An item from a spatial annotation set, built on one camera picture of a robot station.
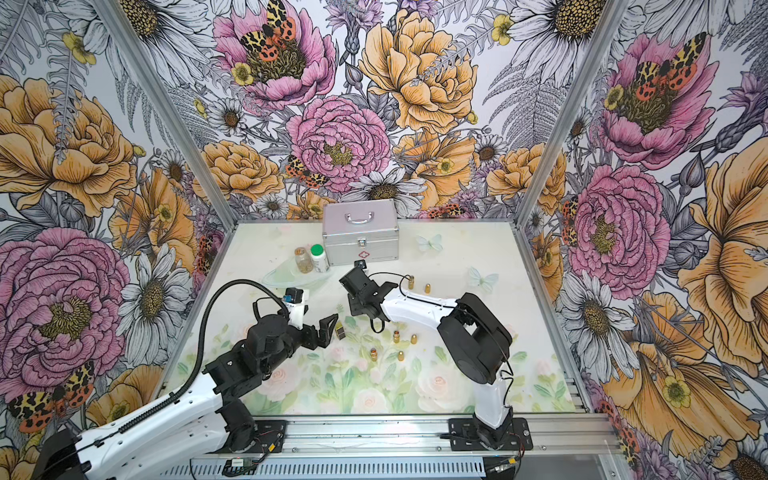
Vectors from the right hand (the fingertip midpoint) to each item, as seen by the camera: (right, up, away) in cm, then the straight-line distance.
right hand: (364, 304), depth 92 cm
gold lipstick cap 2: (+15, -10, -3) cm, 18 cm away
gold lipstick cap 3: (+11, -14, -6) cm, 19 cm away
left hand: (-10, -2, -13) cm, 16 cm away
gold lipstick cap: (+20, +4, +7) cm, 22 cm away
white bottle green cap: (-17, +16, +10) cm, 25 cm away
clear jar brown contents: (-22, +13, +13) cm, 29 cm away
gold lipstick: (+10, -9, -3) cm, 14 cm away
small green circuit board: (-26, -33, -21) cm, 47 cm away
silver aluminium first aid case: (-3, +23, +13) cm, 27 cm away
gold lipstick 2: (+3, -13, -6) cm, 15 cm away
